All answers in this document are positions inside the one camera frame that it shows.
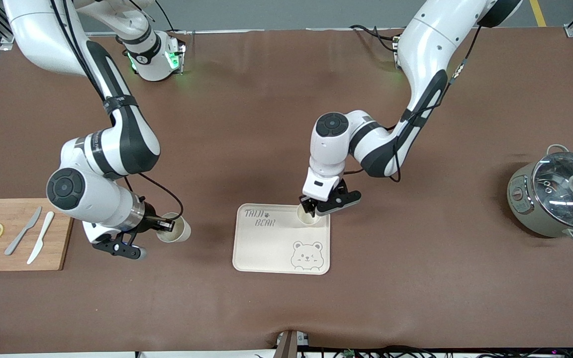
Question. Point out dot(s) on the grey plastic knife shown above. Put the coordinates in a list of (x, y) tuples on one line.
[(23, 231)]

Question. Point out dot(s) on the brown table mat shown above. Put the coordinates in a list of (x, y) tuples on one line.
[(286, 124)]

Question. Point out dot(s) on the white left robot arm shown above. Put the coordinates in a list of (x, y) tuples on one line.
[(426, 44)]

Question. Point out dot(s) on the white plastic knife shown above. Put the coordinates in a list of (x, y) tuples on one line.
[(42, 238)]

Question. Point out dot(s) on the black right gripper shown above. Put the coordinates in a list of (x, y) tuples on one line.
[(149, 221)]

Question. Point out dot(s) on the grey-green cooking pot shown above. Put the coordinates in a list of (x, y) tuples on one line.
[(525, 209)]

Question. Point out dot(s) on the glass pot lid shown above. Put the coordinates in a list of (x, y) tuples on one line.
[(560, 189)]

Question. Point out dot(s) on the cream bear print tray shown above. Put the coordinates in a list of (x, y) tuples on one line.
[(271, 243)]

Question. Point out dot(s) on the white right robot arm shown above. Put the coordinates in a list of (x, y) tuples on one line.
[(87, 194)]

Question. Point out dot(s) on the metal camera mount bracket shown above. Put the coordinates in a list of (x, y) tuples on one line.
[(286, 345)]

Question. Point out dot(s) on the white IKEA cup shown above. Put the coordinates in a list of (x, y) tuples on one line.
[(307, 220), (179, 232)]

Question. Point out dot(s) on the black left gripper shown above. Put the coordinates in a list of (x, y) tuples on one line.
[(309, 205)]

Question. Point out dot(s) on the wooden cutting board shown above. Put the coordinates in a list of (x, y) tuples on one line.
[(18, 258)]

